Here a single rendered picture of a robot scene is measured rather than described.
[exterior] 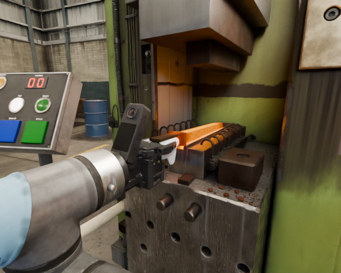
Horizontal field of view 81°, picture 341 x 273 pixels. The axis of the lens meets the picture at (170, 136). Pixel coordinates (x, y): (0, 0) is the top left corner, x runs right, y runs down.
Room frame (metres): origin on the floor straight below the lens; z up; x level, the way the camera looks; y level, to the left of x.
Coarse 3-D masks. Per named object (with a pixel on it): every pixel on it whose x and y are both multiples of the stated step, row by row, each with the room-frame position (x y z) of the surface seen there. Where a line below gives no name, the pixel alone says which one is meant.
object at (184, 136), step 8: (192, 128) 0.60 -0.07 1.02; (200, 128) 0.60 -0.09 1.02; (208, 128) 0.64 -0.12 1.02; (216, 128) 0.70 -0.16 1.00; (160, 136) 0.45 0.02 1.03; (168, 136) 0.45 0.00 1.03; (176, 136) 0.48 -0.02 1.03; (184, 136) 0.49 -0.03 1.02; (192, 136) 0.54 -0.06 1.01; (184, 144) 0.49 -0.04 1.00
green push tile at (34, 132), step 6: (30, 126) 0.63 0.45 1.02; (36, 126) 0.63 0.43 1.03; (42, 126) 0.62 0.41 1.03; (24, 132) 0.62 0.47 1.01; (30, 132) 0.62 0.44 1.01; (36, 132) 0.62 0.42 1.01; (42, 132) 0.61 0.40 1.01; (24, 138) 0.61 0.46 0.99; (30, 138) 0.61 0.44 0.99; (36, 138) 0.60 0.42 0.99; (42, 138) 0.60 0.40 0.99
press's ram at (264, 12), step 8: (128, 0) 0.60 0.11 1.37; (136, 0) 0.59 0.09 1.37; (232, 0) 0.58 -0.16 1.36; (240, 0) 0.58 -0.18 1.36; (248, 0) 0.58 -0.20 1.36; (256, 0) 0.60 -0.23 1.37; (264, 0) 0.69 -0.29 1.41; (136, 8) 0.63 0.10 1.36; (240, 8) 0.63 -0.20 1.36; (248, 8) 0.63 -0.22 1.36; (256, 8) 0.63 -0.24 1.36; (264, 8) 0.70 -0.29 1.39; (248, 16) 0.70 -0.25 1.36; (256, 16) 0.70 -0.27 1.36; (264, 16) 0.71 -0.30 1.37; (256, 24) 0.78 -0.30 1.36; (264, 24) 0.78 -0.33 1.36
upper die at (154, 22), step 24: (144, 0) 0.57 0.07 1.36; (168, 0) 0.53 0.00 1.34; (192, 0) 0.49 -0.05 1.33; (216, 0) 0.50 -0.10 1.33; (144, 24) 0.57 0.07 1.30; (168, 24) 0.53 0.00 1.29; (192, 24) 0.49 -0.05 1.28; (216, 24) 0.50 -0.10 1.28; (240, 24) 0.66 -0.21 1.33; (168, 48) 0.69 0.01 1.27; (240, 48) 0.69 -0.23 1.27
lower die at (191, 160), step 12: (216, 132) 0.67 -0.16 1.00; (192, 144) 0.52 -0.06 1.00; (204, 144) 0.53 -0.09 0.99; (216, 144) 0.54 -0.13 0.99; (180, 156) 0.51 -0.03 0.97; (192, 156) 0.49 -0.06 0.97; (204, 156) 0.47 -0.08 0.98; (168, 168) 0.53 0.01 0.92; (180, 168) 0.51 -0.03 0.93; (192, 168) 0.49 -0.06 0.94; (204, 168) 0.47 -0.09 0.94
